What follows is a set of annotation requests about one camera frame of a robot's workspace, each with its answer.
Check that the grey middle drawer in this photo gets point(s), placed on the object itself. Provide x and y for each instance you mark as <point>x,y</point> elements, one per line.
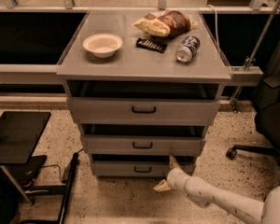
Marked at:
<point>148,145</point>

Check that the black side table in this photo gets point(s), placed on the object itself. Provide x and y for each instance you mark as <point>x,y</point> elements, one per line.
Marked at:
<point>20,132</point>

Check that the grey top drawer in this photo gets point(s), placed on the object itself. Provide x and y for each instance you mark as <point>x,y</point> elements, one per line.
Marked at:
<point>142,111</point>

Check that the grey bottom drawer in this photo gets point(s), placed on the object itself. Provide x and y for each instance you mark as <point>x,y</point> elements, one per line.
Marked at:
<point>119,169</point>

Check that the grey drawer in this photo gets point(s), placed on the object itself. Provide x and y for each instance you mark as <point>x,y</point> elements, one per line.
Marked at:
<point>148,145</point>
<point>119,169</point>
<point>142,111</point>

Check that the blue soda can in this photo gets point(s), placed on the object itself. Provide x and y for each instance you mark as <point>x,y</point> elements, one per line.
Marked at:
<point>187,48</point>

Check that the black floor stand bar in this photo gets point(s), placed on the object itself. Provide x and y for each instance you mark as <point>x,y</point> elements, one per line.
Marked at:
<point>64,190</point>

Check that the grey drawer cabinet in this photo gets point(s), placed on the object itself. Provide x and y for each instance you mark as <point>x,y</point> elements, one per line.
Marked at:
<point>151,90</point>

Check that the brown chip bag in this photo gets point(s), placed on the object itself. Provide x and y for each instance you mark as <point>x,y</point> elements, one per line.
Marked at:
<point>165,24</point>

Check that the black snack bar wrapper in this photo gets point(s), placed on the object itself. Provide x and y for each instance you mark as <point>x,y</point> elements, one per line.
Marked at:
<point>144,43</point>

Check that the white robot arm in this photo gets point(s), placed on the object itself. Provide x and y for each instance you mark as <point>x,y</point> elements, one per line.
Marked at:
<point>203,194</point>

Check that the black office chair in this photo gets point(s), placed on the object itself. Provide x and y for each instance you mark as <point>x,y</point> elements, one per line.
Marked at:
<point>266,96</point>

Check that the white paper bowl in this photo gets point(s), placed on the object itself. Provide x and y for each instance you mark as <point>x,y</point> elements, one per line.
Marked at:
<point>102,45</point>

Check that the grey rail bench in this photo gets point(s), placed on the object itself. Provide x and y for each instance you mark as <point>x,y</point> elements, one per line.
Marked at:
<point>25,73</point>

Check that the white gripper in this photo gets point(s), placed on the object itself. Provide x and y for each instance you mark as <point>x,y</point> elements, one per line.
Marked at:
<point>174,177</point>

